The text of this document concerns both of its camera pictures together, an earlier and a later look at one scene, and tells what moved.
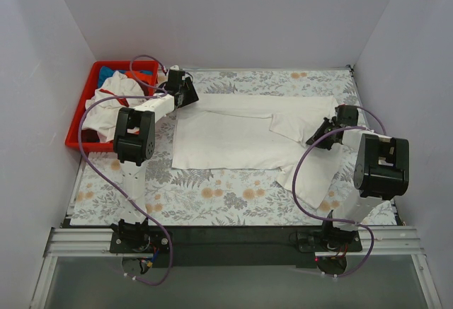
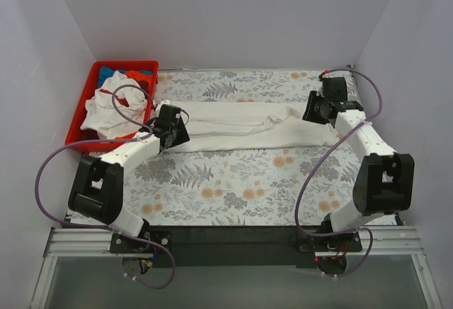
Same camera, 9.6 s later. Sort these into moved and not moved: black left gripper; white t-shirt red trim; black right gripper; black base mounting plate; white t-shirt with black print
Moved: black right gripper; black left gripper; white t-shirt with black print
Not moved: black base mounting plate; white t-shirt red trim
